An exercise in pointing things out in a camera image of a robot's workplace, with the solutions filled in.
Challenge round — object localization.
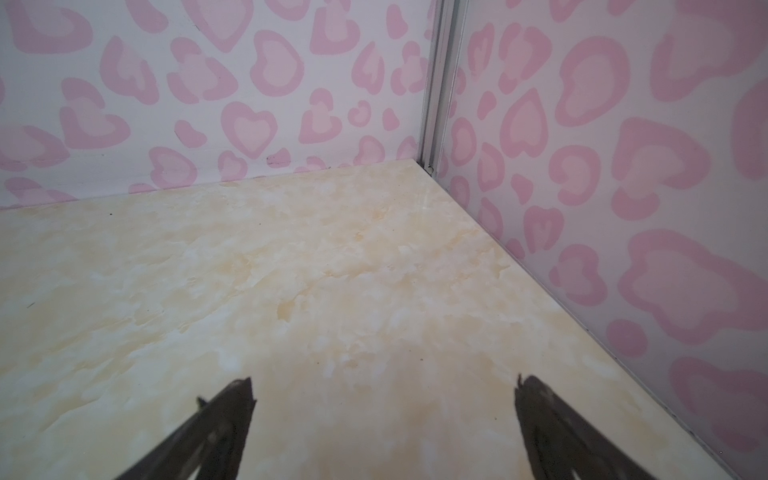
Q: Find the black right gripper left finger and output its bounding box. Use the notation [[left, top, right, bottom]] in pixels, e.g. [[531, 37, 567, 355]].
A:
[[118, 378, 257, 480]]

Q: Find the aluminium corner frame post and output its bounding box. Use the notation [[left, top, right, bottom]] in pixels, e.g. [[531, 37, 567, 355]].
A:
[[416, 0, 468, 178]]

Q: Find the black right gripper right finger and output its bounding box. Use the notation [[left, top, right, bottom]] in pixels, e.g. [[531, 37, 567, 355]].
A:
[[515, 375, 654, 480]]

